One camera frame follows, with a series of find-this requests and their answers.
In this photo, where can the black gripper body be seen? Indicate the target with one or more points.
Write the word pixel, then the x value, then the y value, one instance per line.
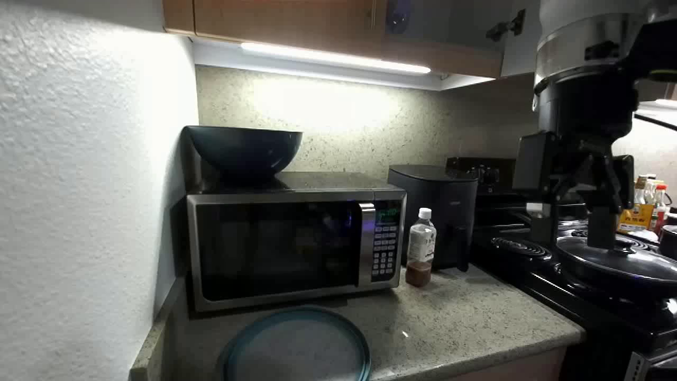
pixel 553 169

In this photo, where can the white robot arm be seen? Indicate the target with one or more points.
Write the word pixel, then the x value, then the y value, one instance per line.
pixel 589 63

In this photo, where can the yellow oil bottle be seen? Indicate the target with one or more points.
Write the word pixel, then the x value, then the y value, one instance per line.
pixel 640 214

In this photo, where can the red capped sauce bottle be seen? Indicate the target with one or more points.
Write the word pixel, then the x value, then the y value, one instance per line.
pixel 663 206

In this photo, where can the small bottle brown liquid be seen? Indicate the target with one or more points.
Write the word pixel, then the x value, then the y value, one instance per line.
pixel 421 246

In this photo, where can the under-cabinet light strip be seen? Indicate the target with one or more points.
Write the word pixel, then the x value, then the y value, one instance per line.
pixel 331 57

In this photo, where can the black pan with lid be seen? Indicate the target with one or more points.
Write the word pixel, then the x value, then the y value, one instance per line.
pixel 593 264

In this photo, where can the black air fryer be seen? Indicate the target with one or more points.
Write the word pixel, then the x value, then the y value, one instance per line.
pixel 451 200

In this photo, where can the black kitchen stove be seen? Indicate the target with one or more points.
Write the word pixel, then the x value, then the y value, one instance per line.
pixel 629 332

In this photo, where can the stainless steel microwave oven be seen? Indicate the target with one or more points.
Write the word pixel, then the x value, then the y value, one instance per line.
pixel 307 235

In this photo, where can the blue rimmed plate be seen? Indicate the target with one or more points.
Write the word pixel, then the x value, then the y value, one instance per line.
pixel 302 343

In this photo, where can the dark blue bowl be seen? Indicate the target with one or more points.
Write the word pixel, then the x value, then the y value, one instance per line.
pixel 239 156

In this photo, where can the wooden wall cabinet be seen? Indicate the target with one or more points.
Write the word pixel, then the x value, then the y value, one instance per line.
pixel 448 37

